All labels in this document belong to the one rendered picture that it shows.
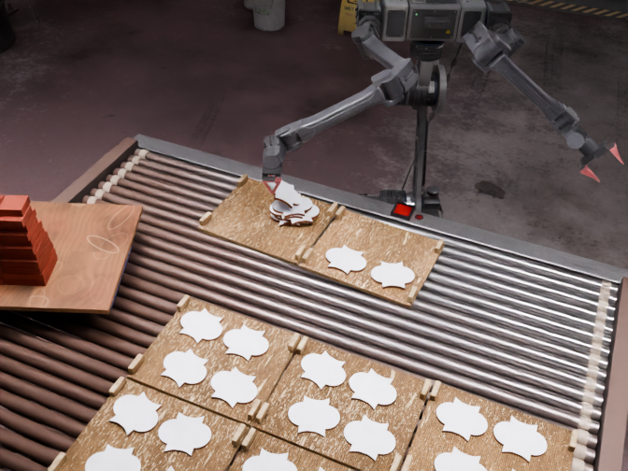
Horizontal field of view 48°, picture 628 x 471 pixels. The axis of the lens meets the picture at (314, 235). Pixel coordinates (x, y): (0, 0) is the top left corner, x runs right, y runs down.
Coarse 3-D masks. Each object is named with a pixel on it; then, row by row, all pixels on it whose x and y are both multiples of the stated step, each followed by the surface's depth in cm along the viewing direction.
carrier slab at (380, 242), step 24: (360, 216) 264; (336, 240) 253; (360, 240) 253; (384, 240) 254; (408, 240) 254; (432, 240) 254; (312, 264) 243; (408, 264) 244; (432, 264) 245; (360, 288) 236; (408, 288) 236
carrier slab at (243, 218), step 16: (240, 192) 273; (256, 192) 273; (224, 208) 265; (240, 208) 265; (256, 208) 265; (320, 208) 266; (208, 224) 258; (224, 224) 258; (240, 224) 258; (256, 224) 258; (272, 224) 259; (304, 224) 259; (320, 224) 259; (240, 240) 252; (256, 240) 252; (272, 240) 252; (288, 240) 252; (304, 240) 252; (272, 256) 247; (288, 256) 246
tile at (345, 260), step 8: (336, 248) 248; (344, 248) 248; (328, 256) 245; (336, 256) 245; (344, 256) 245; (352, 256) 245; (360, 256) 245; (336, 264) 242; (344, 264) 242; (352, 264) 242; (360, 264) 242; (344, 272) 240; (352, 272) 241
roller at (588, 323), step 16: (112, 176) 281; (144, 192) 276; (160, 192) 274; (208, 208) 268; (432, 272) 244; (464, 288) 240; (480, 288) 239; (512, 304) 236; (528, 304) 234; (560, 320) 231; (576, 320) 230; (592, 320) 230
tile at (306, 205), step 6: (306, 198) 261; (276, 204) 258; (282, 204) 258; (300, 204) 259; (306, 204) 259; (276, 210) 256; (282, 210) 255; (288, 210) 256; (294, 210) 256; (300, 210) 256; (306, 210) 257; (288, 216) 255
